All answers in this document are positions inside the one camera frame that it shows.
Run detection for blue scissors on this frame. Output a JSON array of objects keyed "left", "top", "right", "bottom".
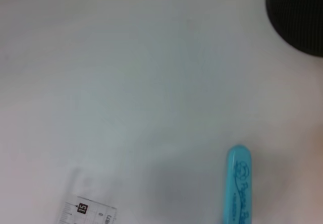
[{"left": 222, "top": 145, "right": 253, "bottom": 224}]

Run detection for transparent plastic ruler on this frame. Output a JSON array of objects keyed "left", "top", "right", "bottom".
[{"left": 57, "top": 195, "right": 118, "bottom": 224}]

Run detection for black mesh pen holder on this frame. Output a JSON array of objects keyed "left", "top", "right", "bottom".
[{"left": 265, "top": 0, "right": 323, "bottom": 57}]

